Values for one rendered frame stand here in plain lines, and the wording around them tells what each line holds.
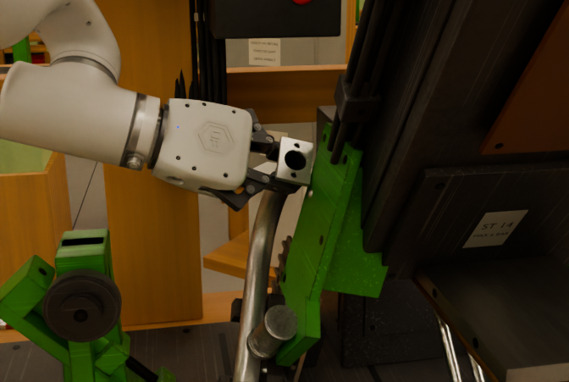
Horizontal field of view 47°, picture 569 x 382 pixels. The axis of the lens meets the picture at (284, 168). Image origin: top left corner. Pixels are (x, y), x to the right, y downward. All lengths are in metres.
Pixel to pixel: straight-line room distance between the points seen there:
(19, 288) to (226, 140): 0.26
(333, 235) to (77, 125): 0.28
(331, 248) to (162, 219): 0.43
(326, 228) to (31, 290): 0.30
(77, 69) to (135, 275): 0.45
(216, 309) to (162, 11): 0.50
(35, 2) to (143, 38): 0.37
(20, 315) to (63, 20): 0.31
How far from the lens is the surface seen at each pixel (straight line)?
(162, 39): 0.98
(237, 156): 0.73
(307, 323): 0.69
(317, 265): 0.69
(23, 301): 0.73
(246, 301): 0.82
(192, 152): 0.72
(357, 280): 0.72
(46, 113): 0.70
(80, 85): 0.72
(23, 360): 1.06
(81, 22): 0.75
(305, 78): 1.10
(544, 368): 0.61
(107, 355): 0.76
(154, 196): 1.03
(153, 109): 0.72
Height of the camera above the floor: 1.45
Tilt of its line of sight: 18 degrees down
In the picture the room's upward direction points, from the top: straight up
